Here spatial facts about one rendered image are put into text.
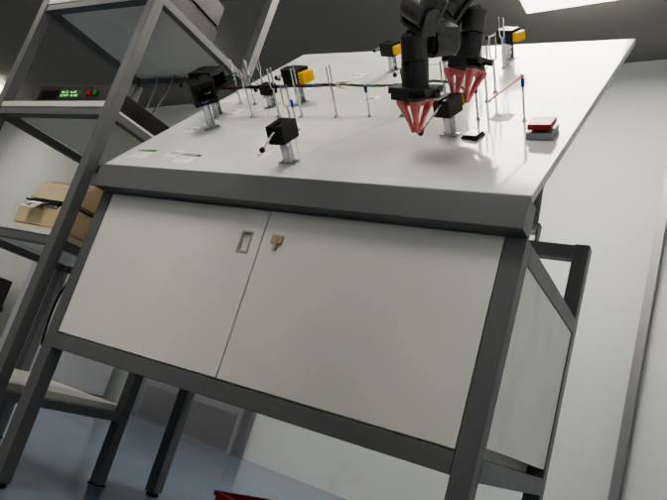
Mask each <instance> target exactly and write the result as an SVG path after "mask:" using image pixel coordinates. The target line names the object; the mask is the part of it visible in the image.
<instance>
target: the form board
mask: <svg viewBox="0 0 667 500"><path fill-rule="evenodd" d="M634 46H635V39H628V40H607V41H586V42H565V43H545V44H524V45H514V56H515V57H517V58H515V59H513V60H511V61H509V62H506V63H507V64H508V66H507V68H501V66H502V53H501V46H496V53H497V58H496V60H495V62H494V63H495V79H496V89H497V90H499V91H501V90H502V89H504V88H505V87H506V86H508V85H509V84H510V83H512V82H513V81H515V80H516V79H517V78H519V75H521V74H522V73H523V75H525V77H524V84H525V85H524V101H525V117H526V118H527V120H526V121H521V119H522V117H523V108H522V87H521V78H520V79H519V80H517V81H516V82H515V83H513V84H512V85H511V86H509V87H508V88H507V89H505V90H504V91H502V92H501V93H500V94H498V95H497V96H496V97H494V98H493V99H492V100H491V101H490V102H483V101H484V99H485V86H484V80H483V81H482V82H481V84H480V85H479V87H478V88H477V104H478V116H480V118H481V119H480V120H475V119H474V118H475V117H476V106H475V93H474V94H473V96H472V98H471V100H470V102H468V103H465V105H463V110H462V111H461V112H459V113H458V114H456V115H455V119H456V129H457V132H462V134H461V135H459V136H458V137H450V136H440V134H441V133H443V132H444V121H443V118H437V117H433V119H432V120H431V122H430V123H429V124H428V126H427V127H426V128H425V131H424V135H423V136H419V135H418V134H417V133H416V132H415V133H412V132H411V130H410V128H409V126H408V123H407V121H406V119H405V117H399V116H400V114H401V111H400V109H399V107H398V106H397V104H396V100H391V93H388V87H389V86H385V87H367V96H370V95H382V96H380V97H379V98H378V99H377V100H375V101H368V102H369V108H370V113H371V115H373V116H372V117H367V115H368V114H369V113H368V107H367V101H362V102H359V101H360V100H361V99H363V98H364V97H365V96H366V95H365V92H364V87H361V86H344V85H342V87H344V88H337V87H336V86H333V94H334V99H335V105H336V110H337V114H338V115H340V117H338V118H334V116H335V111H334V102H333V96H332V91H331V88H330V87H329V86H325V87H313V88H312V89H304V93H305V97H306V99H307V100H310V101H309V102H307V103H304V104H302V105H301V107H302V112H303V114H304V115H305V117H303V118H299V116H300V115H301V113H300V108H299V106H295V105H294V110H295V115H296V119H297V124H298V128H299V129H301V130H300V131H299V136H298V138H297V139H294V140H292V141H291V144H292V148H293V153H294V157H295V159H299V160H300V161H299V162H297V163H296V164H295V165H294V164H279V162H281V161H282V160H283V157H282V153H281V149H280V145H269V143H268V144H267V146H266V147H265V152H274V153H273V154H271V155H270V156H269V157H267V158H266V159H264V160H250V159H249V158H250V157H252V156H253V155H254V154H256V153H257V152H259V149H260V148H261V147H263V146H264V145H265V143H266V142H267V140H268V137H267V133H266V129H265V127H266V126H268V125H269V124H271V123H272V122H274V121H275V120H277V119H279V118H277V116H278V112H277V108H276V107H274V108H272V109H271V110H269V111H256V110H257V109H259V108H261V107H262V106H264V105H267V102H266V98H263V96H264V95H260V91H259V89H258V91H257V92H253V93H254V97H255V101H256V102H257V103H258V104H257V105H252V104H253V102H254V101H253V97H252V93H251V94H249V99H250V103H251V107H252V111H253V114H254V115H256V117H254V118H250V116H251V111H250V108H249V104H248V100H247V96H246V97H244V98H242V99H241V101H242V102H243V104H241V105H238V103H239V101H237V102H220V101H222V100H224V99H226V98H228V97H229V96H231V95H233V94H235V93H237V91H236V92H234V93H232V94H230V95H229V96H227V97H225V98H223V99H221V100H219V103H220V107H221V110H222V112H228V111H230V110H232V109H233V108H246V109H244V110H243V111H241V112H239V113H237V114H223V115H221V116H220V117H218V118H213V119H214V123H215V125H219V126H220V127H219V128H215V129H212V130H209V131H206V132H205V131H204V130H203V129H205V128H208V127H207V124H206V120H205V117H204V113H203V110H202V111H200V112H199V113H197V114H195V115H193V116H191V117H189V118H188V119H186V120H184V121H182V122H180V123H178V124H177V125H175V126H173V127H171V128H169V129H168V130H166V131H164V132H162V133H160V134H158V135H157V136H155V137H153V138H151V139H149V140H147V141H146V142H144V143H142V144H140V145H138V146H136V147H135V148H133V149H131V150H129V151H127V152H126V153H124V154H122V155H120V156H118V157H116V158H115V159H113V160H111V161H109V162H107V163H105V165H116V166H129V167H142V168H156V169H169V170H182V171H195V172H208V173H222V174H235V175H247V176H260V177H274V178H287V179H300V180H313V181H327V182H340V183H353V184H366V185H379V186H393V187H405V188H430V189H444V190H457V191H470V192H483V193H497V194H510V195H523V196H530V197H531V199H532V202H534V200H535V199H536V197H537V196H538V194H539V193H540V191H541V190H542V188H543V187H544V185H545V183H546V182H547V180H548V179H549V178H550V177H551V175H552V174H553V172H554V170H555V169H556V167H557V166H558V164H559V163H560V161H561V160H562V158H563V157H564V155H565V153H566V152H567V150H568V149H569V147H570V146H571V144H572V143H573V141H574V139H575V138H576V136H577V135H578V133H579V132H580V130H581V129H582V127H583V126H584V124H585V122H586V121H587V119H588V118H589V116H590V115H591V113H592V112H593V110H594V108H595V107H596V105H597V104H598V102H599V101H600V99H601V97H602V96H603V94H604V92H605V91H606V89H607V88H608V86H609V85H610V83H611V82H612V80H613V78H614V77H615V75H616V74H617V72H618V71H619V69H620V68H621V66H622V65H623V63H624V61H625V60H626V58H627V57H628V55H629V54H630V52H631V51H632V49H633V48H634ZM292 64H295V65H307V66H308V69H312V70H313V73H314V78H315V79H314V80H312V81H311V82H308V83H306V84H310V83H311V84H313V83H329V82H328V77H327V72H326V67H327V69H328V74H329V79H330V83H331V82H332V81H331V75H330V70H329V65H330V67H331V72H332V78H333V83H336V82H342V81H351V82H348V83H347V84H349V83H353V84H372V85H373V84H392V83H402V80H401V74H400V73H399V74H398V75H397V76H396V77H394V76H393V73H394V72H399V71H400V69H398V70H396V71H394V72H391V73H390V72H386V71H388V70H389V66H388V59H387V57H382V56H381V54H380V51H379V52H376V53H374V52H359V53H338V54H317V55H302V56H300V57H299V58H297V59H295V60H293V61H291V62H289V63H287V64H285V65H283V66H281V67H280V68H278V69H276V70H274V71H272V75H273V79H274V76H275V75H277V76H279V75H280V74H281V71H280V69H281V68H283V67H285V66H287V65H292ZM486 72H487V75H486V80H487V94H488V98H491V97H493V96H494V95H495V94H497V93H498V92H499V91H498V92H496V93H492V91H493V90H494V85H493V69H492V66H488V68H487V69H486ZM354 73H366V75H364V76H363V77H361V78H349V77H350V76H351V75H353V74H354ZM274 82H276V84H284V82H283V77H282V76H281V80H280V81H278V80H275V79H274ZM495 113H513V114H515V115H514V116H513V117H512V118H511V119H510V120H509V121H487V120H488V119H490V118H491V117H492V116H493V115H494V114H495ZM534 116H538V117H557V122H556V124H559V132H558V133H557V135H556V136H555V137H554V139H553V140H552V141H539V140H526V132H527V131H528V130H527V124H528V123H529V122H530V121H531V120H532V118H533V117H534ZM189 127H201V128H199V129H198V130H197V131H195V132H194V133H181V132H182V131H184V130H186V129H187V128H189ZM469 130H479V131H483V132H485V135H484V136H482V137H481V138H479V139H478V140H477V141H472V140H463V139H461V136H462V135H463V134H464V133H466V132H467V131H469ZM140 149H146V150H159V151H157V152H155V153H154V154H152V155H150V156H148V157H147V158H145V159H137V158H126V157H128V156H130V155H131V154H133V153H135V152H137V151H138V150H140ZM173 150H186V151H184V152H183V153H182V154H199V155H202V156H201V157H199V158H197V159H196V160H194V161H192V162H191V163H189V164H178V163H169V162H170V161H172V160H174V159H175V158H176V157H175V158H170V157H162V156H164V155H166V154H167V153H169V152H171V151H173ZM180 155H181V154H179V156H180ZM177 157H178V156H177Z"/></svg>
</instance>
